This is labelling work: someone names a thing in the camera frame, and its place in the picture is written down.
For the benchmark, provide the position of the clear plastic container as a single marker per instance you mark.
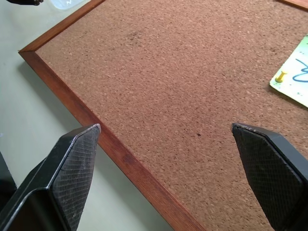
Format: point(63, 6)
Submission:
point(65, 3)

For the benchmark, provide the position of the yellow push pin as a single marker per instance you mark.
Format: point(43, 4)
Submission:
point(281, 77)

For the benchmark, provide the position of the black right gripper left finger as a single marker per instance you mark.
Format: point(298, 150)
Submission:
point(72, 173)

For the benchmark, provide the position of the yellow-green paper note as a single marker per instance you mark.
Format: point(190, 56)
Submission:
point(294, 74)

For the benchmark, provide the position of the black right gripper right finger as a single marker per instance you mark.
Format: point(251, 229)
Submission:
point(267, 168)

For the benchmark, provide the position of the black object at table edge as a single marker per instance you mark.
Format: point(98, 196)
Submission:
point(26, 2)

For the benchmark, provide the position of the wood-framed cork board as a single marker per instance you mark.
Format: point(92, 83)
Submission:
point(168, 84)

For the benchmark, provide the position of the dark box beside table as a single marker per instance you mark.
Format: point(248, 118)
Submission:
point(6, 178)

